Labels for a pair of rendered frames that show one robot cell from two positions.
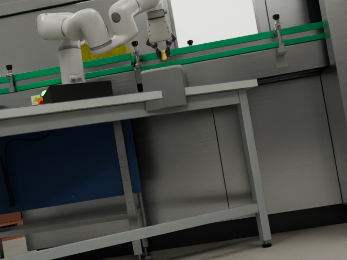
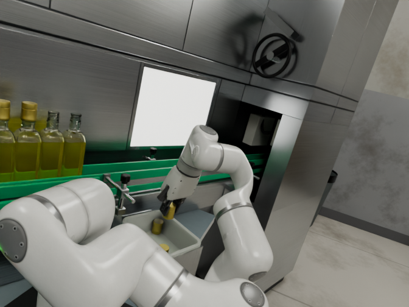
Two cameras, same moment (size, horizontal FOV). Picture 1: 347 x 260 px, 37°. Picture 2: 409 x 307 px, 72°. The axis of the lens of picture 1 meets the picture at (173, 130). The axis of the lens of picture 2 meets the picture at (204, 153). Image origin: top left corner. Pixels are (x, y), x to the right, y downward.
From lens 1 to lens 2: 2.02 m
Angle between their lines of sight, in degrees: 57
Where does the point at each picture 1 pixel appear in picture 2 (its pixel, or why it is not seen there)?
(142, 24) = (95, 105)
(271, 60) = (221, 190)
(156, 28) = (186, 186)
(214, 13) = (176, 114)
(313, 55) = not seen: hidden behind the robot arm
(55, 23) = (129, 290)
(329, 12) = (285, 175)
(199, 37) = (153, 138)
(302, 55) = not seen: hidden behind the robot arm
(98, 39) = not seen: outside the picture
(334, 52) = (273, 205)
